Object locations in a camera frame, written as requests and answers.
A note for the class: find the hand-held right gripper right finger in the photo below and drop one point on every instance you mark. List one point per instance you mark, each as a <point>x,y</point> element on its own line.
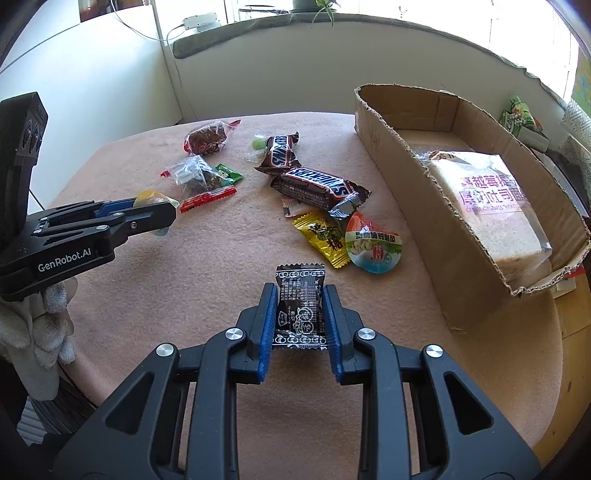
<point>332,323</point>

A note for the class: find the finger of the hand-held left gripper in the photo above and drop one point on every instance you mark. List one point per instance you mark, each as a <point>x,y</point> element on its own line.
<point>147,219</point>
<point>113,207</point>

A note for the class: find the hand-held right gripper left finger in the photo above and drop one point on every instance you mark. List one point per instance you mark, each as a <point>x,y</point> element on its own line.
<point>268,323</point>

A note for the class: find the yellow jelly cup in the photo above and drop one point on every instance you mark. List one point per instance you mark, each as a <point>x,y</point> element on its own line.
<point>148,197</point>

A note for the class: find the black snack packet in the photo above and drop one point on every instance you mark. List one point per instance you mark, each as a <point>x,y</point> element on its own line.
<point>300,295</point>

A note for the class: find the red serrated snack packet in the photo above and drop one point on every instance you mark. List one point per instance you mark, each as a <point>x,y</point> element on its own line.
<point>207,198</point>

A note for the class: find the yellow candy packet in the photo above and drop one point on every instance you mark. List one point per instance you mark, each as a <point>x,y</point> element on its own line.
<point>323,235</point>

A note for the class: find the round white jelly cup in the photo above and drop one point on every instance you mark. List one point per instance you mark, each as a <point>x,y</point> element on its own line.
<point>374,244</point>

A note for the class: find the dark red date packet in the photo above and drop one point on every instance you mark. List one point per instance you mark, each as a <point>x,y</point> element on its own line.
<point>205,136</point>

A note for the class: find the large brown chocolate bar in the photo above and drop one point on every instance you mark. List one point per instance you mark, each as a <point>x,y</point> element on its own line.
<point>318,184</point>

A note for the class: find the cardboard box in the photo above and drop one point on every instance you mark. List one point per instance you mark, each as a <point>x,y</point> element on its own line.
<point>415,207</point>

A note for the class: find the person's left hand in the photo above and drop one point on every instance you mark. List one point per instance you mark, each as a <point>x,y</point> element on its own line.
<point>32,341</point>

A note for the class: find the clear nut packet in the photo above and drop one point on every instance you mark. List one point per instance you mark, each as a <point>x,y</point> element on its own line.
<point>194,173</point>

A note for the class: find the small green packet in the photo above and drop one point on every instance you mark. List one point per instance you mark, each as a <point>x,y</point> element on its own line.
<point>228,174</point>

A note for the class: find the pink white candy packet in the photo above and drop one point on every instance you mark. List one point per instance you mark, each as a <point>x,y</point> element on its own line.
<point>290,207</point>

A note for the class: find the green candy in clear wrapper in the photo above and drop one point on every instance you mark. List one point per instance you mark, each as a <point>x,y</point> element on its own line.
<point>257,144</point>

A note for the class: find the small brown chocolate bar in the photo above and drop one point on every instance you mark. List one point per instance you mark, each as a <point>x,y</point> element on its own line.
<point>279,154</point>

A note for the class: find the pink white snack bag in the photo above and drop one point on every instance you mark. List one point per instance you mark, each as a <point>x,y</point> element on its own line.
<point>489,207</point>

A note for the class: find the white plastic device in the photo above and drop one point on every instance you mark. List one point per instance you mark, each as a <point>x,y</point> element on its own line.
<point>201,21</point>

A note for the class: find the potted plant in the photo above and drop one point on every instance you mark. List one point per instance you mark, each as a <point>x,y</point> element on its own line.
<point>307,4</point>

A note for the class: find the green snack bag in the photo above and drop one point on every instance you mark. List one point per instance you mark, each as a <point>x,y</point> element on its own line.
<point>519,115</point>

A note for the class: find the wall poster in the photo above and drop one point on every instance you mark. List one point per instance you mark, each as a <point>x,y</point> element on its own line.
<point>582,78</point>

